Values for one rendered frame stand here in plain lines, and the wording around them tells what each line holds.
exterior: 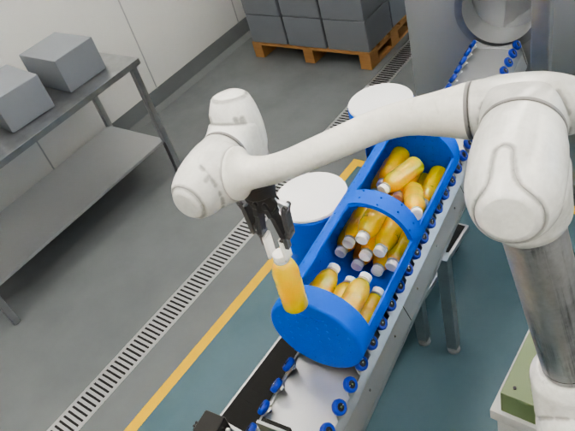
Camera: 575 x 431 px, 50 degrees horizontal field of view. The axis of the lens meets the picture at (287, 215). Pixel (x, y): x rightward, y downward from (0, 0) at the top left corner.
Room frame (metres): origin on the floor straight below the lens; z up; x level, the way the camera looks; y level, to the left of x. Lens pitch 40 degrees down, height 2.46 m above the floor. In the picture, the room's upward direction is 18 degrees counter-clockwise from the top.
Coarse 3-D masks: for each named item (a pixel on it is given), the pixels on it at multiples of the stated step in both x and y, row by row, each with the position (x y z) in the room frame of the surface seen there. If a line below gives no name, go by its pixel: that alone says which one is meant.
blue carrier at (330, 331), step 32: (448, 160) 1.68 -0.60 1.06; (352, 192) 1.49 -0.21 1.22; (416, 224) 1.35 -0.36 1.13; (320, 256) 1.41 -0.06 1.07; (352, 256) 1.45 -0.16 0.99; (320, 288) 1.13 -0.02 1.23; (384, 288) 1.28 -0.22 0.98; (288, 320) 1.14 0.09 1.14; (320, 320) 1.07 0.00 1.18; (352, 320) 1.04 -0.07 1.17; (320, 352) 1.10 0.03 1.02; (352, 352) 1.02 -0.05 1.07
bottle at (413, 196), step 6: (408, 186) 1.55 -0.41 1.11; (414, 186) 1.54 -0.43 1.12; (420, 186) 1.55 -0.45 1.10; (408, 192) 1.51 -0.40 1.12; (414, 192) 1.50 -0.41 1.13; (420, 192) 1.50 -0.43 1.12; (408, 198) 1.47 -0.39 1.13; (414, 198) 1.46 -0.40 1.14; (420, 198) 1.46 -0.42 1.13; (408, 204) 1.45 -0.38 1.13; (414, 204) 1.44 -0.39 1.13; (420, 204) 1.43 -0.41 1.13
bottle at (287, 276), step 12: (276, 264) 1.08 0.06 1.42; (288, 264) 1.07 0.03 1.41; (276, 276) 1.07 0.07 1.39; (288, 276) 1.06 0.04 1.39; (300, 276) 1.08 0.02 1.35; (288, 288) 1.05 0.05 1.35; (300, 288) 1.06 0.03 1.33; (288, 300) 1.05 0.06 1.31; (300, 300) 1.05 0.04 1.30; (288, 312) 1.06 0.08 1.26
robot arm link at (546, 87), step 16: (480, 80) 0.85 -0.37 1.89; (496, 80) 0.83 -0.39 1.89; (512, 80) 0.81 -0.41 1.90; (528, 80) 0.79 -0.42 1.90; (544, 80) 0.78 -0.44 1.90; (560, 80) 0.76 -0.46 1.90; (480, 96) 0.82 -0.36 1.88; (496, 96) 0.78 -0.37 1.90; (512, 96) 0.76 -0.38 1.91; (528, 96) 0.74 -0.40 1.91; (544, 96) 0.74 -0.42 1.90; (560, 96) 0.74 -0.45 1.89; (480, 112) 0.80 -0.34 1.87; (560, 112) 0.71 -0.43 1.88
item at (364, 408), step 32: (480, 64) 2.42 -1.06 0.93; (448, 224) 1.56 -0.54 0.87; (416, 288) 1.32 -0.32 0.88; (384, 352) 1.12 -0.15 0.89; (288, 384) 1.09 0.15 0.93; (320, 384) 1.06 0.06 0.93; (384, 384) 1.18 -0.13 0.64; (288, 416) 0.99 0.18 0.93; (320, 416) 0.96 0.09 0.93; (352, 416) 0.94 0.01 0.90
